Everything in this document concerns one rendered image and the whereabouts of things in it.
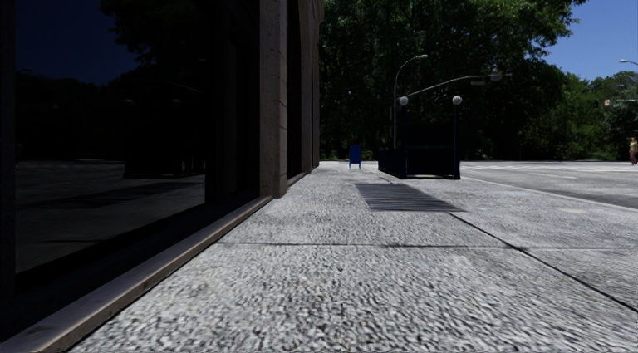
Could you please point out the pale stone building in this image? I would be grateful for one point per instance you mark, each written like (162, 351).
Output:
(273, 79)

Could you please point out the person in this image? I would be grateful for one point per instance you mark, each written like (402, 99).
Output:
(633, 149)

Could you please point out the traffic light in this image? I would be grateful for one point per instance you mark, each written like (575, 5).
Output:
(615, 102)
(396, 104)

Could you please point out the blue letter box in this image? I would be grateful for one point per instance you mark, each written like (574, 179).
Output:
(355, 154)

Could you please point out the grey street lamp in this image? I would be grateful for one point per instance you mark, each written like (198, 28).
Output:
(629, 62)

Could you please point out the trees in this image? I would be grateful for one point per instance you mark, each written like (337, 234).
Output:
(448, 29)

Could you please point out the dark stairway railing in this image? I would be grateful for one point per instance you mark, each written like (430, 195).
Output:
(428, 153)

